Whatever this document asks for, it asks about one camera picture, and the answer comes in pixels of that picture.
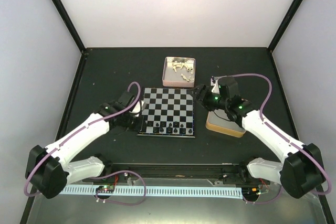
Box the black chess king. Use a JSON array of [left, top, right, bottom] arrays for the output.
[[160, 122, 166, 133]]

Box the yellow tin tray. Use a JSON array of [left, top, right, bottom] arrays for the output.
[[206, 110, 246, 138]]

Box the black and grey chessboard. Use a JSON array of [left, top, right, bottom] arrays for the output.
[[138, 88, 195, 138]]

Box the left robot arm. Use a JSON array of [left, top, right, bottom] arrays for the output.
[[24, 90, 144, 199]]

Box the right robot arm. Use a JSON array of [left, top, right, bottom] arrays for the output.
[[188, 76, 332, 199]]

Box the pile of white chess pieces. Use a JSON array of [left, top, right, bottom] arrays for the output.
[[172, 62, 195, 82]]

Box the small green circuit board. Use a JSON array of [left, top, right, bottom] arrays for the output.
[[96, 185, 115, 193]]

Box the pink tin tray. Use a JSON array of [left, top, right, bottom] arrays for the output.
[[162, 57, 196, 88]]

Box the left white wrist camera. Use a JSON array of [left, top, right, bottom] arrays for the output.
[[131, 100, 146, 114]]

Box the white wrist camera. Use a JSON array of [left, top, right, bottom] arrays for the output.
[[211, 76, 220, 94], [131, 100, 146, 114]]

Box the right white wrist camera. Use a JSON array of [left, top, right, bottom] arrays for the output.
[[211, 76, 220, 94]]

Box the light blue slotted cable duct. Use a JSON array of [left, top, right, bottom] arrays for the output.
[[61, 185, 243, 199]]

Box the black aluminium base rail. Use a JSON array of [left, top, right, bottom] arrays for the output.
[[102, 163, 270, 185]]

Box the right black frame post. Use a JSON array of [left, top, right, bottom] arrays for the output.
[[268, 0, 303, 53]]

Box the black frame post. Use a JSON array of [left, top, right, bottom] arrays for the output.
[[268, 0, 303, 53], [51, 0, 86, 53]]

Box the left black frame post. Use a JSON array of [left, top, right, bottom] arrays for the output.
[[51, 0, 86, 53]]

